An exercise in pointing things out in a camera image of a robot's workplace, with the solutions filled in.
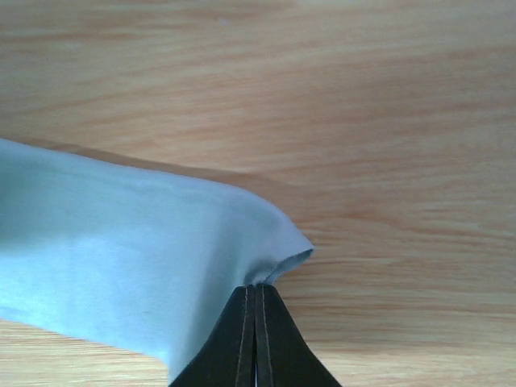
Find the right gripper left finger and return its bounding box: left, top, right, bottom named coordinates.
left=170, top=285, right=256, bottom=387

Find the light blue cleaning cloth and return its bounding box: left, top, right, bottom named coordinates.
left=1, top=140, right=313, bottom=379

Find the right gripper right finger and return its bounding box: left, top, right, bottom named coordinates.
left=255, top=284, right=340, bottom=387

